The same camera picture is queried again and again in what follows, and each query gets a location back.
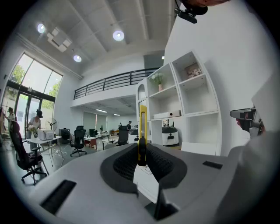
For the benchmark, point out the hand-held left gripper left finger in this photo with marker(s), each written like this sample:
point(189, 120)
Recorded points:
point(122, 166)

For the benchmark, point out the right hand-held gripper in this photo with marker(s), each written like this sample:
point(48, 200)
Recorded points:
point(245, 114)

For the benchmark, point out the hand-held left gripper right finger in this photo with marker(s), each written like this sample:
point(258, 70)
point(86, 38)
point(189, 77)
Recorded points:
point(166, 168)

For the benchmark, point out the person's right hand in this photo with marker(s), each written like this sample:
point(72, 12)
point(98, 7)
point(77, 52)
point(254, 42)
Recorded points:
point(238, 124)

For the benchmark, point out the black office chair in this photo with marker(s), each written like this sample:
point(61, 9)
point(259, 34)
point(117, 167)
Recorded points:
point(20, 151)
point(78, 140)
point(123, 135)

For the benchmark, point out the white rounded robot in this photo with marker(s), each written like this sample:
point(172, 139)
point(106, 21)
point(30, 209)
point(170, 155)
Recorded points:
point(133, 135)
point(170, 135)

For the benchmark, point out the white shelf unit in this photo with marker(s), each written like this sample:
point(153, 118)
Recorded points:
point(197, 102)

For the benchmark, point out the black box cabinet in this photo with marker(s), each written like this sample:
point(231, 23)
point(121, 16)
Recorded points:
point(64, 135)

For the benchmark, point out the small picture box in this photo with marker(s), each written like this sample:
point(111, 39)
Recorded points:
point(193, 71)

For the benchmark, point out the white folding table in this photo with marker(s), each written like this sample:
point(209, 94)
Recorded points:
point(47, 141)

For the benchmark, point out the black standing fan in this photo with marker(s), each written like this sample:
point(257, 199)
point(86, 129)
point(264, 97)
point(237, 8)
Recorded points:
point(51, 123)

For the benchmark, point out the white microwave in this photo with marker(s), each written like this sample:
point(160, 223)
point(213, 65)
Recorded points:
point(46, 134)

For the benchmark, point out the black balcony railing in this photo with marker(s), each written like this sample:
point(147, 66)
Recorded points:
point(113, 81)

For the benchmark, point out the white flowers in pink vase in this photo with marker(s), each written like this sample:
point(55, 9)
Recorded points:
point(158, 79)

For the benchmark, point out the white flowers in clear vase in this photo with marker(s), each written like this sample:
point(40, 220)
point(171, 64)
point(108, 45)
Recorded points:
point(32, 129)

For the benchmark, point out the round ceiling light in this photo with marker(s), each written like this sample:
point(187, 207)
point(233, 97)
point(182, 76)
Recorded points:
point(77, 58)
point(41, 28)
point(118, 35)

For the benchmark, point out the large glass window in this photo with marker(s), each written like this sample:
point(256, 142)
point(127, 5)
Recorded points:
point(35, 74)

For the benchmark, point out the white ceiling air conditioner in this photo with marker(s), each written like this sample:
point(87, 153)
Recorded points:
point(59, 39)

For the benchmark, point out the black head-worn camera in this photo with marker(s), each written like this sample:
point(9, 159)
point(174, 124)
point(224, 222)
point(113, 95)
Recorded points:
point(188, 17)

